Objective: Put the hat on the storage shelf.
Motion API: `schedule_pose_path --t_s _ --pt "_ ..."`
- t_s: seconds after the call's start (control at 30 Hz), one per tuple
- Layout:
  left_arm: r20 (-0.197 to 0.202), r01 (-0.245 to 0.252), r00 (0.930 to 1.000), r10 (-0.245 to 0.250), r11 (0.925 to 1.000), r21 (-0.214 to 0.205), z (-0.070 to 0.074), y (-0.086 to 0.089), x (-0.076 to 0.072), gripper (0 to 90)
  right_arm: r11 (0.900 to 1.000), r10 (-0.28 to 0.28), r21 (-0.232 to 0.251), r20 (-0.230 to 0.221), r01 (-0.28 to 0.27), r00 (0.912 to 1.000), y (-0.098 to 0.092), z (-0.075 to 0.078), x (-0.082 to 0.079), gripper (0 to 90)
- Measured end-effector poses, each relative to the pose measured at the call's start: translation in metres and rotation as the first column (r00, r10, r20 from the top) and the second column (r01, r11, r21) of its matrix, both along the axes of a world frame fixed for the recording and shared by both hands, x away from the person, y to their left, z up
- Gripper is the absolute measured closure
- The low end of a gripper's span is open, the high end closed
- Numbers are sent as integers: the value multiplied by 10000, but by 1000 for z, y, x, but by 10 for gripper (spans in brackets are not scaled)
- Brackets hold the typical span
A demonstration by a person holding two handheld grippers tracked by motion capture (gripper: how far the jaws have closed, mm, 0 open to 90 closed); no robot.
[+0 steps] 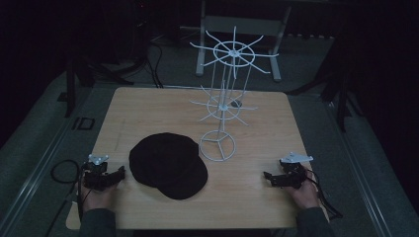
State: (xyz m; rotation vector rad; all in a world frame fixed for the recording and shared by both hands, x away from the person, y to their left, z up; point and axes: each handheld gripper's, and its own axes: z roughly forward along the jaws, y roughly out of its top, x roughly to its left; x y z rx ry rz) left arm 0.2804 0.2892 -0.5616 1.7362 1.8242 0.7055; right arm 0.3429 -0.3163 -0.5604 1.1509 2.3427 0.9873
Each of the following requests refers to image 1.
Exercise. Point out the person's left hand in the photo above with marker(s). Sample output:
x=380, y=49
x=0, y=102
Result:
x=97, y=197

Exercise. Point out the black tripod stand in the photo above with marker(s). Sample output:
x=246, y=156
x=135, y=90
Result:
x=85, y=72
x=332, y=85

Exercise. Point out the black cap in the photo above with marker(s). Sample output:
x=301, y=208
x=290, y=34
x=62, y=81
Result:
x=168, y=166

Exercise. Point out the person's right hand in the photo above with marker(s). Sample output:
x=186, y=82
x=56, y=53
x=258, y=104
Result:
x=304, y=194

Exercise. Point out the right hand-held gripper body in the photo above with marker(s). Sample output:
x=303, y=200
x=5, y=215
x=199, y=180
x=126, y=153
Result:
x=293, y=171

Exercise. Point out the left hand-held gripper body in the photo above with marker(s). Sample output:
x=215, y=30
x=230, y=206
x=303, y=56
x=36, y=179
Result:
x=95, y=174

